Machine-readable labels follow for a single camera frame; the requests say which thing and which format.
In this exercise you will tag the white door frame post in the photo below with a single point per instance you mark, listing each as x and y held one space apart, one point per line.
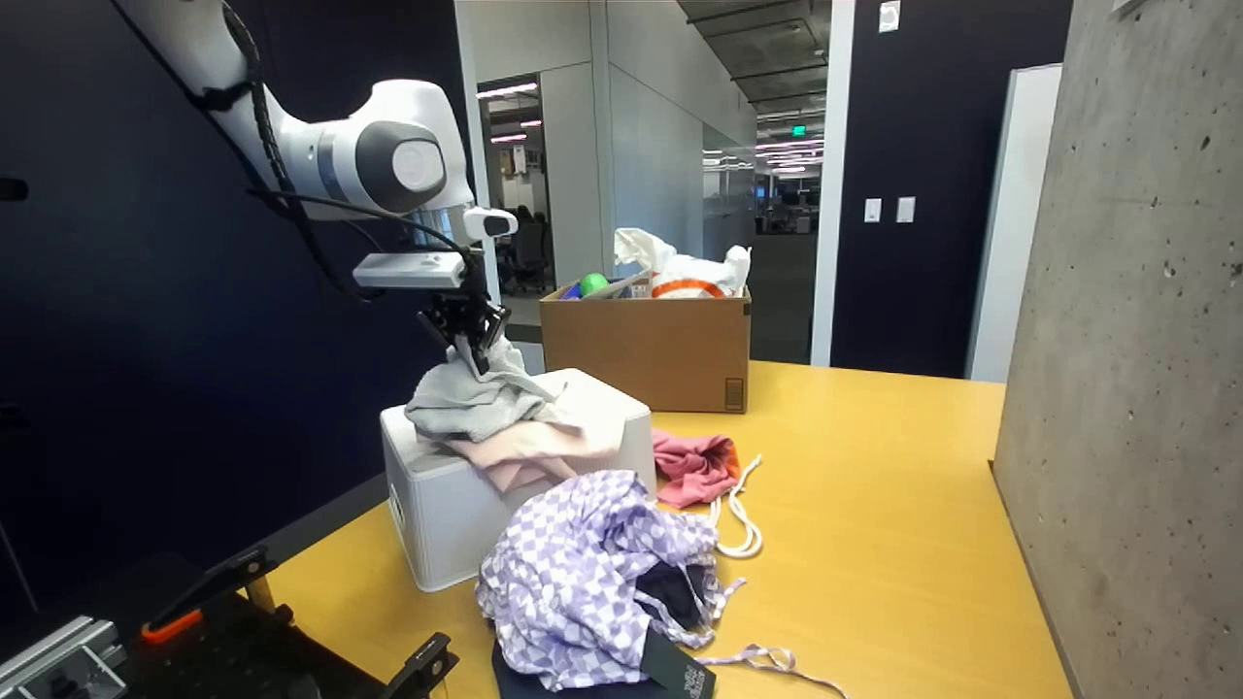
831 179

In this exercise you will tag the grey concrete pillar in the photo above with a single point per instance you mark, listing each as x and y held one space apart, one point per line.
1138 364

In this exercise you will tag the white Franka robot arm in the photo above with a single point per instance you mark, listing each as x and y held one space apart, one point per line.
361 158

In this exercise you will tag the pale pink shirt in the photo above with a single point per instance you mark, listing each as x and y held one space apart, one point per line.
539 451

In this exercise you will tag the purple white checkered shirt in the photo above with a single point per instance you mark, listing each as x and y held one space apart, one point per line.
569 583

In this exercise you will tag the white whiteboard panel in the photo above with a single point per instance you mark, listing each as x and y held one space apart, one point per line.
1017 220

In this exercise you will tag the aluminium extrusion rail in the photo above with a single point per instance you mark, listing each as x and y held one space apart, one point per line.
52 663

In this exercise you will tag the grey white terry cloth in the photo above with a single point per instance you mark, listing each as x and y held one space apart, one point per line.
470 409

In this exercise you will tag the red pink crumpled cloth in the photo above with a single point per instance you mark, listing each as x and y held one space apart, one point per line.
694 469

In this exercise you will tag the green ball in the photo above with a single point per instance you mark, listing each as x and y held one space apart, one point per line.
593 286

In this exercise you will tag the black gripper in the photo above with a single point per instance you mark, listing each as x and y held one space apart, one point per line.
466 315

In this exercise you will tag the white plastic bag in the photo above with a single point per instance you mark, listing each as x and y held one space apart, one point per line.
672 262

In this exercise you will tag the dark blue shirt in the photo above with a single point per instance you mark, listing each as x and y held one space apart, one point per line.
667 664

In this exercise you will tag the brown cardboard box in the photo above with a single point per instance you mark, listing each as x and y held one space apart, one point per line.
646 352

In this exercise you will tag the silver white wrist camera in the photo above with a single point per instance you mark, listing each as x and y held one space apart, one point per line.
408 268

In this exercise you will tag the white wall light switch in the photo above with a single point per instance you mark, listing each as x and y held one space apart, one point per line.
905 207
873 212

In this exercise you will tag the white plastic storage box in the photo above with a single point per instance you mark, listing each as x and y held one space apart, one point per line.
433 517

